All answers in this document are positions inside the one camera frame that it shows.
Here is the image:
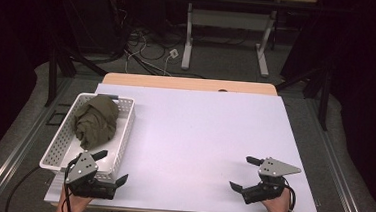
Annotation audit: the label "white-legged desk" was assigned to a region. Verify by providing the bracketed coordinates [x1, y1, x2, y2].
[161, 0, 319, 82]

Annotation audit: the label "black metal stand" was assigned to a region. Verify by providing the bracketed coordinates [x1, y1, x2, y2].
[272, 63, 333, 132]
[44, 39, 111, 112]

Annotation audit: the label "right hand-held gripper black cable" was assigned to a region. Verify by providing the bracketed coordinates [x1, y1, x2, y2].
[280, 179, 299, 212]

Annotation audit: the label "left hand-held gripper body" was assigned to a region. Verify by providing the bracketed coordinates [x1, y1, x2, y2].
[63, 150, 120, 201]

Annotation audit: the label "olive green shorts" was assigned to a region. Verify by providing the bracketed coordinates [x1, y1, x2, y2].
[70, 92, 122, 153]

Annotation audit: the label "left hand-held gripper black cable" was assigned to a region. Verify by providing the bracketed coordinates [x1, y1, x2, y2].
[61, 156, 77, 212]

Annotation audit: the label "thick black cable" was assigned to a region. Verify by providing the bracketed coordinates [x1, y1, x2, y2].
[4, 164, 40, 212]

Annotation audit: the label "white perforated plastic basket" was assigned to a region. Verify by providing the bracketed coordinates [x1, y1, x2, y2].
[38, 89, 138, 183]

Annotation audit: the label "hand-held gripper black cable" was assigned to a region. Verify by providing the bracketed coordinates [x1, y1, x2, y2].
[280, 179, 299, 212]
[61, 156, 77, 212]

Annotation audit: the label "bundle of floor cables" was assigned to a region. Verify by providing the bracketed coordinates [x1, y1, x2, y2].
[121, 24, 212, 81]

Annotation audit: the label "person's right hand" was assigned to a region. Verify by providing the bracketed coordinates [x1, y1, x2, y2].
[263, 188, 296, 212]

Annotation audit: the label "aluminium rail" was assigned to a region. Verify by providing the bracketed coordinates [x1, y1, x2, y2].
[302, 101, 376, 212]
[0, 72, 76, 212]

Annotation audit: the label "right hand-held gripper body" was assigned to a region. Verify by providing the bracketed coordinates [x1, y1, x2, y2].
[240, 155, 303, 208]

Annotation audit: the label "black equipment box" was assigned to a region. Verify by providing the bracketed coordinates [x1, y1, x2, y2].
[58, 0, 131, 58]

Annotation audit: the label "person's left hand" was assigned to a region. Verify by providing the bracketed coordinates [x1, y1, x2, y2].
[55, 188, 94, 212]

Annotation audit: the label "dark curtain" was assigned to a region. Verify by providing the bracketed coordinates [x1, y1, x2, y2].
[0, 0, 56, 184]
[270, 0, 376, 212]

